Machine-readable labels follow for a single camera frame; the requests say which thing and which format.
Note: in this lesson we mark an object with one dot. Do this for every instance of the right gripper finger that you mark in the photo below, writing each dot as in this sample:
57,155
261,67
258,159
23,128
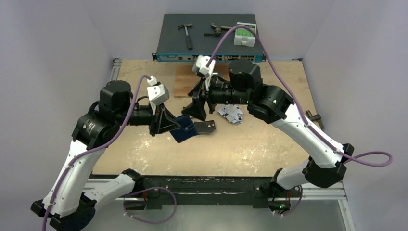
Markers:
196,88
195,109

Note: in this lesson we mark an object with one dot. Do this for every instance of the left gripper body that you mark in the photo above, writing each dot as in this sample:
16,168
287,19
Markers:
153,125

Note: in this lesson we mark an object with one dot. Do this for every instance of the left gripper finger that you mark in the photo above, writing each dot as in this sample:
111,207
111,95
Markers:
167,118
166,126

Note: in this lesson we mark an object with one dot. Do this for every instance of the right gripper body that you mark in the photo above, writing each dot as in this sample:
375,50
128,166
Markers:
206,96

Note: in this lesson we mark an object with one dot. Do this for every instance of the navy blue card holder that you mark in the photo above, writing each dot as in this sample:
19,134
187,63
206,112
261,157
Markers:
187,129

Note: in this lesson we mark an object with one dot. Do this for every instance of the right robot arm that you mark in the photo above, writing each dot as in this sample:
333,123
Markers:
325,165

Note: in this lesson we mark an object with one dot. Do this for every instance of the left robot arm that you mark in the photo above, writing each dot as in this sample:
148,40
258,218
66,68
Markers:
68,206

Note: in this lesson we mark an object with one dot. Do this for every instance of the black card pile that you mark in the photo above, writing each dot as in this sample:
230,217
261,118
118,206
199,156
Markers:
205,127

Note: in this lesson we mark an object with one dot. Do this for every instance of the plywood board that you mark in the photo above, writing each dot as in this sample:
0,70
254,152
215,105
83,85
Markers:
185,81

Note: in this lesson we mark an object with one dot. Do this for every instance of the hammer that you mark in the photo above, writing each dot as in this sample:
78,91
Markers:
187,36

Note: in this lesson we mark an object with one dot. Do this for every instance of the rusty metal clamp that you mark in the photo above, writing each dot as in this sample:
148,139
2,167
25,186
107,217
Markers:
217,30

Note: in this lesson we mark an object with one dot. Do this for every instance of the white green box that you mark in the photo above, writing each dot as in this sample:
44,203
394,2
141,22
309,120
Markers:
243,37

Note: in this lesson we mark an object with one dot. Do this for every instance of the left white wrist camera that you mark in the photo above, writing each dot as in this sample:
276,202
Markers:
157,93

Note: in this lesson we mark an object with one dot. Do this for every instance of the network switch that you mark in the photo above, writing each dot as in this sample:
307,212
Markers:
172,42

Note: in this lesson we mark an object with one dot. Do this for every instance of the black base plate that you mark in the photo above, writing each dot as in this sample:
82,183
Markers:
257,192

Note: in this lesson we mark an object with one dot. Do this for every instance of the metal crank handle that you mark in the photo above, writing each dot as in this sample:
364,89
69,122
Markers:
315,118

